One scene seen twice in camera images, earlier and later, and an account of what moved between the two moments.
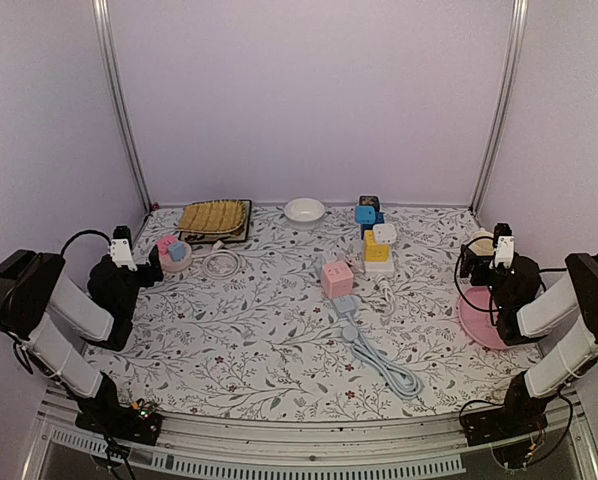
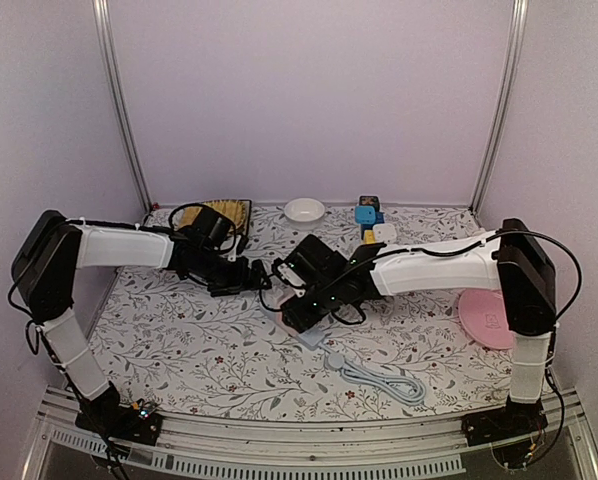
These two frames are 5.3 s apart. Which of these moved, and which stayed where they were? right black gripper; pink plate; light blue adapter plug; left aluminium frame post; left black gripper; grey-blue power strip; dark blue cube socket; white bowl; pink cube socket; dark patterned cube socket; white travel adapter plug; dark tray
Moved: right black gripper; pink cube socket; dark tray; left black gripper; grey-blue power strip
Stayed: pink plate; light blue adapter plug; left aluminium frame post; dark blue cube socket; dark patterned cube socket; white travel adapter plug; white bowl
